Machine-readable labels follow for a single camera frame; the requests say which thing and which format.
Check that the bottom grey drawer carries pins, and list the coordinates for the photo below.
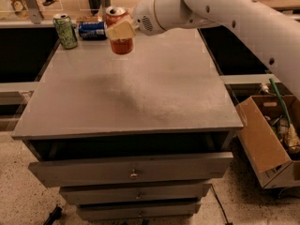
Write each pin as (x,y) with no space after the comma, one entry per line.
(139,210)

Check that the cardboard box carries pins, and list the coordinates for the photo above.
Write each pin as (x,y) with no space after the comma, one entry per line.
(271,163)

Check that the orange labelled bottle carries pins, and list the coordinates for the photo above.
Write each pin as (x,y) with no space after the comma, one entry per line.
(20,8)

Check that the grey drawer cabinet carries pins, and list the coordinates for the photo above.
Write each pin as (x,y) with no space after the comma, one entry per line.
(163,98)

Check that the blue Pepsi can lying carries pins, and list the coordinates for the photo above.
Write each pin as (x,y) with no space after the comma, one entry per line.
(92,30)

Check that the grey drawer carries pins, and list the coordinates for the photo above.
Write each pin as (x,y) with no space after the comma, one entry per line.
(122,170)
(139,210)
(135,192)

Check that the dark object on shelf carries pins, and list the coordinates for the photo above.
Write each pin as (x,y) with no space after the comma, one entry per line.
(47,3)

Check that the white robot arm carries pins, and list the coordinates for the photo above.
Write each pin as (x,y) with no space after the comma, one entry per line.
(273,37)

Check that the green soda can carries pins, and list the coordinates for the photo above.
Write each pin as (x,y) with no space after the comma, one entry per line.
(65,31)

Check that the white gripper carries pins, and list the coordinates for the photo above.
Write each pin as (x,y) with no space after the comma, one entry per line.
(144,14)

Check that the orange Coca-Cola can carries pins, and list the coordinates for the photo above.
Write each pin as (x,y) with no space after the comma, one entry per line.
(113,15)

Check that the black object on floor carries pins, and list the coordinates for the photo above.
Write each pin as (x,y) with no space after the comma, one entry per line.
(53,216)

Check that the top grey drawer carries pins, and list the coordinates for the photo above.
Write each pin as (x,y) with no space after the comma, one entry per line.
(122,170)

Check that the green handled brush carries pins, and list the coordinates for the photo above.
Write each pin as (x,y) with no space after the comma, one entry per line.
(281,102)

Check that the middle grey drawer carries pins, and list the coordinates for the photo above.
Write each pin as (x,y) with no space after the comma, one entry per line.
(135,192)

